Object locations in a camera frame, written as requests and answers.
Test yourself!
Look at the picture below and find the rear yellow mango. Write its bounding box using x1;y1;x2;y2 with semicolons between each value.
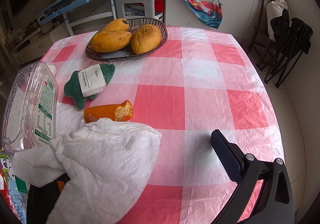
101;19;129;32

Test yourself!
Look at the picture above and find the left yellow mango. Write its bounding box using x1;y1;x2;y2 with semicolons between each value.
91;31;132;53

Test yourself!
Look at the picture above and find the wooden chair with white bag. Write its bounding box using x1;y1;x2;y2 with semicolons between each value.
248;0;288;57

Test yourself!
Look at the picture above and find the clear plastic bottle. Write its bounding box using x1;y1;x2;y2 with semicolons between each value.
1;61;59;158

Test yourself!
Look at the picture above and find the green plush toy with label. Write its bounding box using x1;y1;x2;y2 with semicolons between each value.
64;63;116;110

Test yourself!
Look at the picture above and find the orange peel piece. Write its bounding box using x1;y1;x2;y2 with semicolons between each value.
84;100;133;123

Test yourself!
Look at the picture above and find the dark wicker fruit basket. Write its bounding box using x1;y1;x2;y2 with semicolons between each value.
85;18;168;62

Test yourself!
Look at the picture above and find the pink kettlebell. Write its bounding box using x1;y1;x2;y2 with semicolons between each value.
37;14;54;34

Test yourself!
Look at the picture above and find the white tissue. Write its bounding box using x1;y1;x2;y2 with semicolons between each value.
12;118;162;223

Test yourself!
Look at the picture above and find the cream tv stand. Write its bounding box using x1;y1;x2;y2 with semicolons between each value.
9;22;69;65

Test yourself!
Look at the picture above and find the red white checkered tablecloth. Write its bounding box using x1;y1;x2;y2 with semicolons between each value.
39;26;286;224

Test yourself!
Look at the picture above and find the right round yellow mango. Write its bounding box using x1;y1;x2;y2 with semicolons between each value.
131;24;162;54

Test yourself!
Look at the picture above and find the white paper napkin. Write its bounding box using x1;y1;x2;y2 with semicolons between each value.
56;102;84;138

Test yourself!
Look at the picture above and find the black folding chair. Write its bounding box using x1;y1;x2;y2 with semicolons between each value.
259;9;313;88

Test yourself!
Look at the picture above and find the white plastic stool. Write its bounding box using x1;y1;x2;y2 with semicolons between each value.
114;0;165;22

